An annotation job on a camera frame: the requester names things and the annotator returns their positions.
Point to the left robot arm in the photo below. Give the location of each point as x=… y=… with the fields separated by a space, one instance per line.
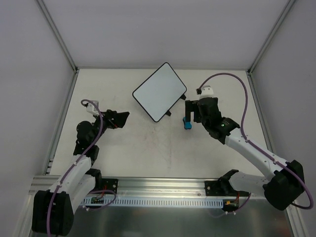
x=54 y=208

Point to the right aluminium frame post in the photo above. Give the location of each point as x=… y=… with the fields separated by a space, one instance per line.
x=276 y=26

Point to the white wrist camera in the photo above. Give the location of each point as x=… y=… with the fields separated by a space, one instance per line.
x=92 y=107
x=205 y=91

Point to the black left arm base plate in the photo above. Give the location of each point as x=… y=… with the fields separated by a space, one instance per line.
x=110 y=185

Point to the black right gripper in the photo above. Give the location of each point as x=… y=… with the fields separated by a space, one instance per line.
x=197 y=108

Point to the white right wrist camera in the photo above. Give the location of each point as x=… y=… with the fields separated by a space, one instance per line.
x=205 y=91

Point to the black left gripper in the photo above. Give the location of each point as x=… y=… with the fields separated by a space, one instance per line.
x=110 y=118

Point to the aluminium mounting rail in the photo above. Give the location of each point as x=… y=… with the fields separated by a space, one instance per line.
x=147 y=187

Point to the aluminium frame post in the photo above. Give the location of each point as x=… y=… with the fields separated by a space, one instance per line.
x=49 y=20
x=276 y=26

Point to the blue whiteboard eraser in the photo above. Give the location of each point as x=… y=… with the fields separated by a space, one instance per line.
x=187 y=124

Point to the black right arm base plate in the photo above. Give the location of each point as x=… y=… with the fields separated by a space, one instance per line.
x=216 y=188

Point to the white slotted cable duct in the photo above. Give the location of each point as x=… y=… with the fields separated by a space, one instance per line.
x=154 y=202

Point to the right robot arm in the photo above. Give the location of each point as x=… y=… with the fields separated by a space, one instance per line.
x=280 y=182

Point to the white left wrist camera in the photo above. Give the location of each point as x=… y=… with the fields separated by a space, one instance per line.
x=92 y=107

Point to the left aluminium frame post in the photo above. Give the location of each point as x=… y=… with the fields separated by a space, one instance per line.
x=49 y=20

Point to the left aluminium side rail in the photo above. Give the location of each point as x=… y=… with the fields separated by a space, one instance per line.
x=60 y=123

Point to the aluminium side rail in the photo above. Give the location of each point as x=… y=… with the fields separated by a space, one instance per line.
x=60 y=123
x=263 y=124

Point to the black framed whiteboard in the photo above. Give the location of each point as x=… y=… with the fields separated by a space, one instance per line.
x=159 y=92

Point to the right aluminium side rail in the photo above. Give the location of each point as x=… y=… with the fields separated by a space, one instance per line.
x=263 y=124

